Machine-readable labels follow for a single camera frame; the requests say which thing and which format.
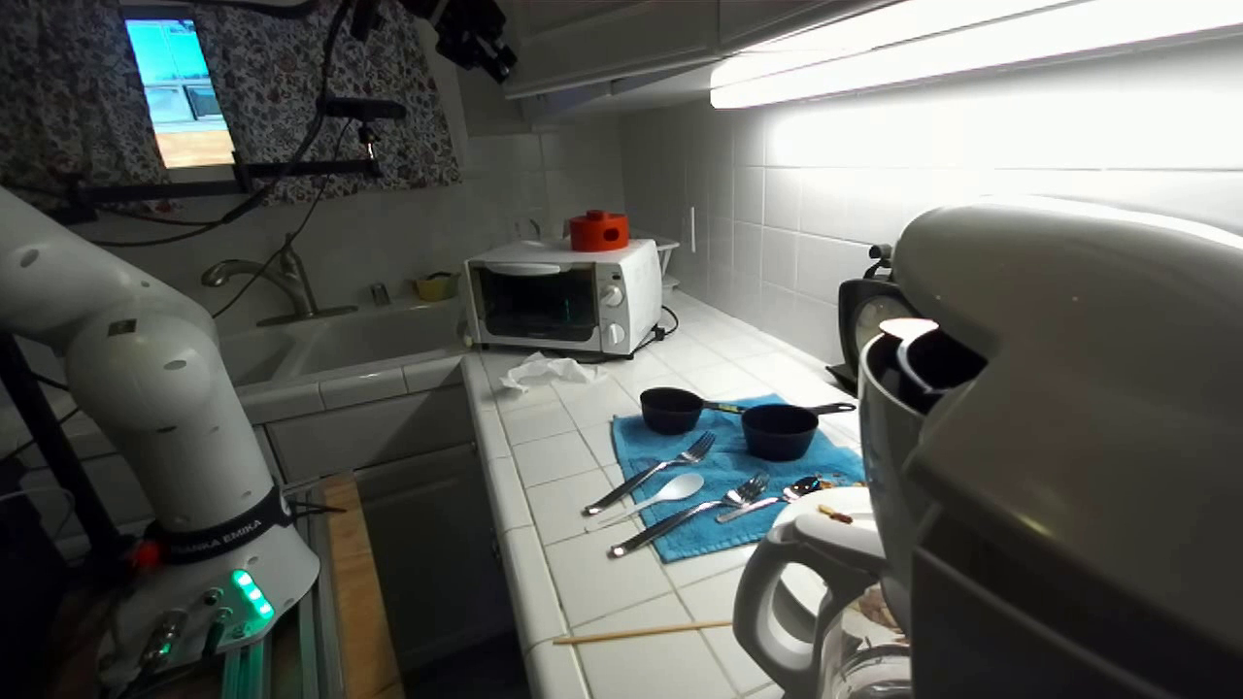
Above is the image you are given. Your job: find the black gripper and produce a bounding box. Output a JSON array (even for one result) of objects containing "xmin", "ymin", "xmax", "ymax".
[{"xmin": 428, "ymin": 0, "xmax": 526, "ymax": 87}]

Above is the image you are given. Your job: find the under-cabinet light strip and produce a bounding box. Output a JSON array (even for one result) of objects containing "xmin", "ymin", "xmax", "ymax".
[{"xmin": 707, "ymin": 0, "xmax": 1243, "ymax": 116}]

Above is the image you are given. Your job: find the white sink base cabinet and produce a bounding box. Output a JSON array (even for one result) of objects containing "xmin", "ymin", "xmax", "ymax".
[{"xmin": 257, "ymin": 382, "xmax": 516, "ymax": 667}]

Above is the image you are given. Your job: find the red lidded container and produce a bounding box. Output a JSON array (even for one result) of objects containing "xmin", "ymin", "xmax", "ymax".
[{"xmin": 564, "ymin": 208, "xmax": 637, "ymax": 258}]

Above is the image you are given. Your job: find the yellow sponge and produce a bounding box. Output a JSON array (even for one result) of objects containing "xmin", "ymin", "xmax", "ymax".
[{"xmin": 408, "ymin": 267, "xmax": 464, "ymax": 307}]

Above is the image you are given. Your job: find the white toaster oven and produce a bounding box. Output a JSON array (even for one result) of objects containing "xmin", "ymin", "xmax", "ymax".
[{"xmin": 460, "ymin": 232, "xmax": 667, "ymax": 363}]

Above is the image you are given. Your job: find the black horizontal bar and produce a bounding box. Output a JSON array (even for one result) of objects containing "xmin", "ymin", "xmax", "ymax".
[{"xmin": 51, "ymin": 153, "xmax": 390, "ymax": 209}]

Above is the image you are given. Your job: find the white rack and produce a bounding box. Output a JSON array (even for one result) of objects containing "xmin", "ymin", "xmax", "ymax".
[{"xmin": 654, "ymin": 237, "xmax": 684, "ymax": 303}]

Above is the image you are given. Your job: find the metal faucet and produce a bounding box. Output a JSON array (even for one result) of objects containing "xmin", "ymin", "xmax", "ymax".
[{"xmin": 198, "ymin": 248, "xmax": 324, "ymax": 328}]

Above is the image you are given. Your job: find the white sink basin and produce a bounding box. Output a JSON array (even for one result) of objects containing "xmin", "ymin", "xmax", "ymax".
[{"xmin": 210, "ymin": 298, "xmax": 476, "ymax": 429}]

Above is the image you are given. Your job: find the crumpled white paper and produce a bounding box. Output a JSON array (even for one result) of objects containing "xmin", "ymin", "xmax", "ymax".
[{"xmin": 496, "ymin": 349, "xmax": 602, "ymax": 399}]

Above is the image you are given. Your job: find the black measuring cup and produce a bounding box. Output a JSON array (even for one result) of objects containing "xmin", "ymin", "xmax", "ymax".
[
  {"xmin": 740, "ymin": 397, "xmax": 859, "ymax": 467},
  {"xmin": 637, "ymin": 384, "xmax": 741, "ymax": 439}
]

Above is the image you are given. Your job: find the floral curtain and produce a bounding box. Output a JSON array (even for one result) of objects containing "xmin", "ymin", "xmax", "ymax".
[{"xmin": 0, "ymin": 0, "xmax": 466, "ymax": 202}]

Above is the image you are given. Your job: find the blue cloth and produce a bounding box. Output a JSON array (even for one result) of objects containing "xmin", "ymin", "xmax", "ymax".
[{"xmin": 605, "ymin": 393, "xmax": 872, "ymax": 566}]

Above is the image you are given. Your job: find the white plastic spoon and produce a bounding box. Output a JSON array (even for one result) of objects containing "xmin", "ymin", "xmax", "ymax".
[{"xmin": 605, "ymin": 467, "xmax": 712, "ymax": 562}]

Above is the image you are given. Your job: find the wooden board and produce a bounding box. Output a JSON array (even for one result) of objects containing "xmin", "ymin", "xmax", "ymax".
[{"xmin": 316, "ymin": 474, "xmax": 408, "ymax": 699}]

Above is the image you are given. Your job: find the white plate with crumbs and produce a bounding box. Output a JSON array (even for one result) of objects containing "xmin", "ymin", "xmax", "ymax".
[{"xmin": 769, "ymin": 482, "xmax": 887, "ymax": 548}]

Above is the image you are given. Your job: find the thin wooden stick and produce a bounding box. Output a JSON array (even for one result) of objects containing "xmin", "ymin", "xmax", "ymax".
[{"xmin": 551, "ymin": 618, "xmax": 740, "ymax": 649}]

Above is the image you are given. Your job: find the white coffee maker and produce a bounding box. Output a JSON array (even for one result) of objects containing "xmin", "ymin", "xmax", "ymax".
[{"xmin": 725, "ymin": 191, "xmax": 1243, "ymax": 699}]

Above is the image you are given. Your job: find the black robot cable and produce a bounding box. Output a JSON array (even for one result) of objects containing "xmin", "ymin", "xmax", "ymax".
[{"xmin": 74, "ymin": 0, "xmax": 371, "ymax": 252}]

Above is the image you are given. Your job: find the black power cord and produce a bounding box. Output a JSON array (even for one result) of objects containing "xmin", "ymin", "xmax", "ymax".
[{"xmin": 643, "ymin": 298, "xmax": 684, "ymax": 347}]

